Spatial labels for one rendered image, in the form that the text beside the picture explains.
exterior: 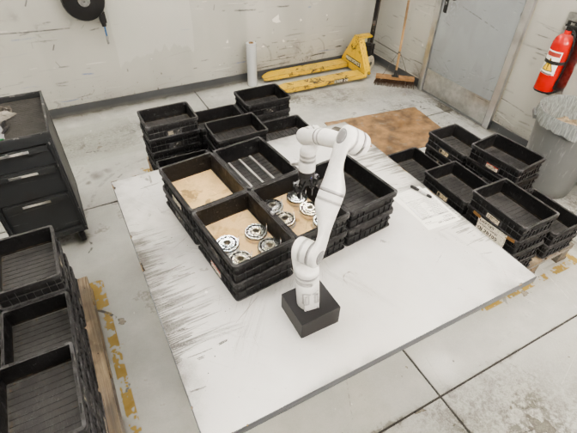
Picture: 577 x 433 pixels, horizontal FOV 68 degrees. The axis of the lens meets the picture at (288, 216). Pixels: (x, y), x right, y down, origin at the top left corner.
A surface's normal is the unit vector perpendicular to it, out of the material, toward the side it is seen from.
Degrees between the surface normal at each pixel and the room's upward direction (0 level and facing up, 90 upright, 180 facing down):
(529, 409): 0
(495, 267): 0
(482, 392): 0
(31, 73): 90
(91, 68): 90
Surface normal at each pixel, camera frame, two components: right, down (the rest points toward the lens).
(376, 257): 0.02, -0.75
